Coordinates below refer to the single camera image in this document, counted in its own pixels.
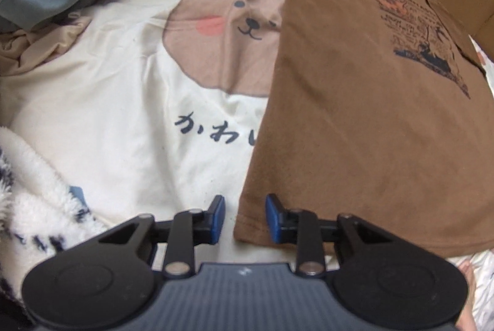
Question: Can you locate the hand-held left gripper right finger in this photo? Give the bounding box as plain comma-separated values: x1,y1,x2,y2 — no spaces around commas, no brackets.
264,194,390,275

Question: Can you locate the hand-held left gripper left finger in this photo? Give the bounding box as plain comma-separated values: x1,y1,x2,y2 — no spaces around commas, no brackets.
98,195,226,275

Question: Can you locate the brown printed t-shirt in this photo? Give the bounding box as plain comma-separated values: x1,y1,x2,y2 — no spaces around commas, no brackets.
233,0,494,258

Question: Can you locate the cream bear print bedsheet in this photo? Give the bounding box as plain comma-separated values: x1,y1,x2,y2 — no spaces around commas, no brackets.
0,0,494,331

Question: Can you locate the white fluffy patterned blanket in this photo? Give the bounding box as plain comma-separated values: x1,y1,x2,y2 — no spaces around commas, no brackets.
0,126,109,316

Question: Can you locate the person's foot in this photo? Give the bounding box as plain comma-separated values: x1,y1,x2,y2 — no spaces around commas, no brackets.
455,259,480,331

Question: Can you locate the beige crumpled cloth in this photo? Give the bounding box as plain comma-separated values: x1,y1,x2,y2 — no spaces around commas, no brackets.
0,12,93,77

